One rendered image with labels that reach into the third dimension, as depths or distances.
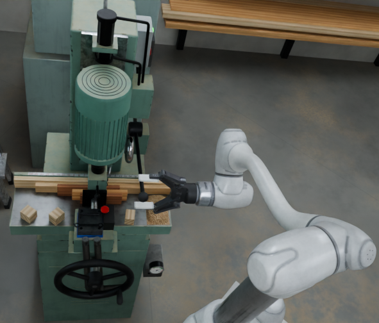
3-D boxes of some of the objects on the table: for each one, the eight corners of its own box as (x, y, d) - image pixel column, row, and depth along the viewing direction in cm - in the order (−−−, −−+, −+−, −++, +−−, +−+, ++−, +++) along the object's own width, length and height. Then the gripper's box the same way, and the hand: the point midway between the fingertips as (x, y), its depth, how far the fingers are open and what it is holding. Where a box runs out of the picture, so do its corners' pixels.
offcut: (133, 225, 178) (134, 219, 176) (124, 224, 178) (125, 218, 175) (134, 215, 181) (135, 209, 179) (125, 214, 181) (126, 208, 178)
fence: (15, 183, 180) (14, 174, 176) (15, 180, 181) (14, 171, 177) (167, 186, 194) (169, 178, 190) (167, 183, 195) (168, 175, 191)
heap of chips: (147, 224, 180) (148, 219, 177) (144, 195, 189) (145, 190, 186) (169, 224, 182) (171, 219, 179) (166, 195, 191) (168, 190, 188)
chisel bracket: (87, 193, 178) (88, 180, 171) (88, 165, 187) (88, 151, 180) (106, 194, 179) (108, 181, 173) (106, 166, 188) (108, 152, 182)
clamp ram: (81, 219, 175) (82, 206, 168) (82, 203, 180) (82, 189, 173) (106, 219, 177) (107, 206, 170) (105, 203, 182) (106, 190, 175)
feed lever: (127, 124, 188) (135, 209, 153) (128, 111, 184) (136, 196, 149) (139, 124, 189) (149, 209, 154) (141, 112, 185) (152, 196, 150)
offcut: (28, 210, 174) (27, 204, 171) (37, 216, 173) (36, 210, 170) (20, 217, 171) (19, 211, 168) (29, 223, 170) (29, 217, 167)
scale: (27, 175, 177) (27, 174, 177) (28, 172, 178) (28, 172, 178) (157, 177, 189) (157, 177, 189) (156, 175, 190) (157, 175, 189)
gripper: (188, 209, 178) (131, 207, 173) (201, 161, 162) (139, 157, 157) (190, 223, 172) (133, 223, 168) (204, 175, 156) (140, 173, 151)
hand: (139, 191), depth 162 cm, fingers open, 13 cm apart
